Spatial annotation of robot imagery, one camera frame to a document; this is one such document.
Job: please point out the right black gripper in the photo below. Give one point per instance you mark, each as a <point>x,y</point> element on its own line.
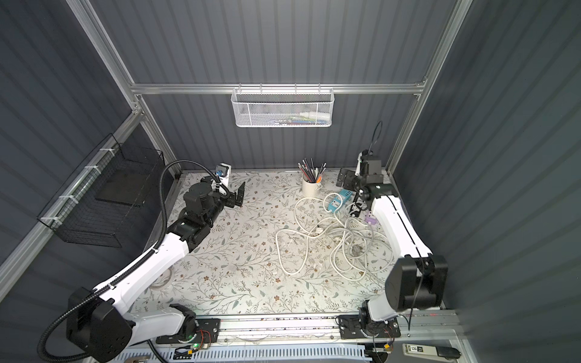
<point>347,180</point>

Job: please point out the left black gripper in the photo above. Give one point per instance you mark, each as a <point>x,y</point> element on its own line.
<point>231,197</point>

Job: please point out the teal power strip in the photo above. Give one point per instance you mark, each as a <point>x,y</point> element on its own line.
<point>339,200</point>

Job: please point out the purple power strip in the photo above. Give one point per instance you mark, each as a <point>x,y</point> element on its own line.
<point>371,220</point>

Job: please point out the black power strip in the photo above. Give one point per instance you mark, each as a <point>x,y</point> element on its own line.
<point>355,210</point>

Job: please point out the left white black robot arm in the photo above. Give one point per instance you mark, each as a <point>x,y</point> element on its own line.
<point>101,323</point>

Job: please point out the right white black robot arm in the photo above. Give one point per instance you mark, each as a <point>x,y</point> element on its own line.
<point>418,277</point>

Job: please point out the bundle of pens and pencils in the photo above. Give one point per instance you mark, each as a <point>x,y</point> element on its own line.
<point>311,172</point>

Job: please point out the markers in white basket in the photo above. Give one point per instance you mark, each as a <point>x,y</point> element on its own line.
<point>305,119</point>

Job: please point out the floral table mat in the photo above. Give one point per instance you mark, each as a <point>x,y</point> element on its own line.
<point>280,253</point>

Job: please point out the tape roll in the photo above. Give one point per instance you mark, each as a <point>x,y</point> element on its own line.
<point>163,280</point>

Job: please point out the white label device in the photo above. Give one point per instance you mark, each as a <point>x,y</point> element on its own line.
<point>433,353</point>

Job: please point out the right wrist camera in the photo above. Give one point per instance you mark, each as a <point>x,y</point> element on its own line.
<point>359,161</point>

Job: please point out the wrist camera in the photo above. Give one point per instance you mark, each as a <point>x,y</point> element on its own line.
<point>359,161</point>
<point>223,172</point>

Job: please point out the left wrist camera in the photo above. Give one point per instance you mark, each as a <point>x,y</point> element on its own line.
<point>223,172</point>

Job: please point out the white wire mesh basket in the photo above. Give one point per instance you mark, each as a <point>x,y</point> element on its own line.
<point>255,108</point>

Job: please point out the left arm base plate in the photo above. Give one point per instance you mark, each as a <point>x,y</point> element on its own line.
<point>204,331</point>

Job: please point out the black wire basket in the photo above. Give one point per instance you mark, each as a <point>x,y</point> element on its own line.
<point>114,202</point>

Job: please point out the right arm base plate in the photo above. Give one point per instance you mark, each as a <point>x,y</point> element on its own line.
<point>351,328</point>

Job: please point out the white slotted cable duct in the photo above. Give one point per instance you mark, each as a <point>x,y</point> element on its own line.
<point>337,352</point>

